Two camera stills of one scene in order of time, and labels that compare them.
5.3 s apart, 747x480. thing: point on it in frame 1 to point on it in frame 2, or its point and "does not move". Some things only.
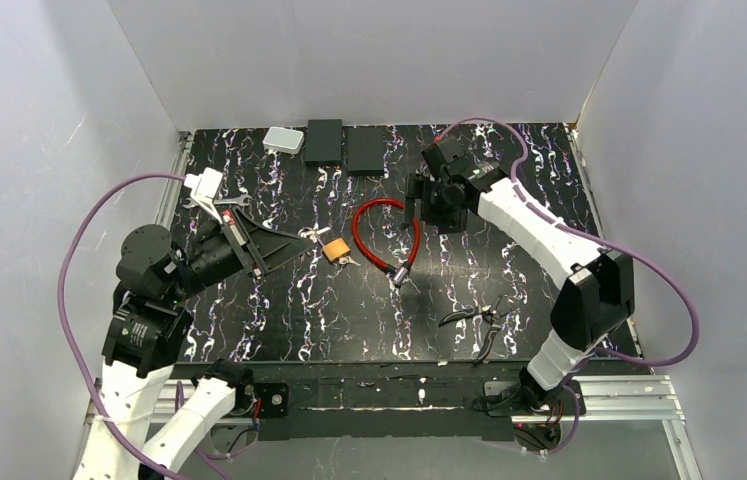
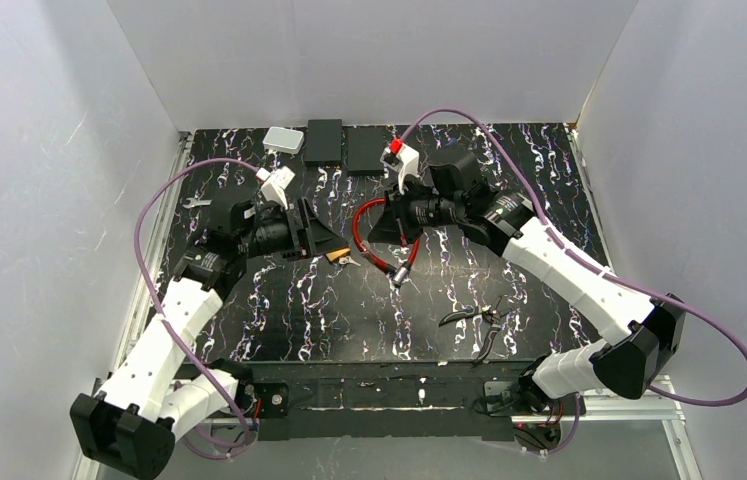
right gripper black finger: (415, 186) to (387, 229)
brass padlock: (335, 249) does not move
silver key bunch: (347, 260) does not move
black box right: (365, 150) does not move
